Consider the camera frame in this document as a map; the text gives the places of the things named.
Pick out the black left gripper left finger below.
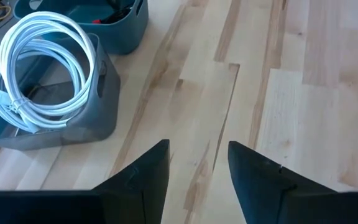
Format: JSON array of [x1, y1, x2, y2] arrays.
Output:
[[0, 139, 171, 224]]

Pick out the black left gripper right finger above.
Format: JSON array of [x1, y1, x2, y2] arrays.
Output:
[[227, 141, 358, 224]]

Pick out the white USB cable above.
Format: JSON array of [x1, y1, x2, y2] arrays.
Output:
[[0, 11, 98, 134]]

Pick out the grey plastic bin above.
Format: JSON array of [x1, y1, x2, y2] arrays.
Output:
[[0, 32, 121, 152]]

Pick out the teal plastic bin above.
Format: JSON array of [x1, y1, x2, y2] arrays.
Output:
[[13, 0, 149, 56]]

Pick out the black and red cables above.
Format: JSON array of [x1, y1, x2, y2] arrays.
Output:
[[91, 0, 136, 25]]

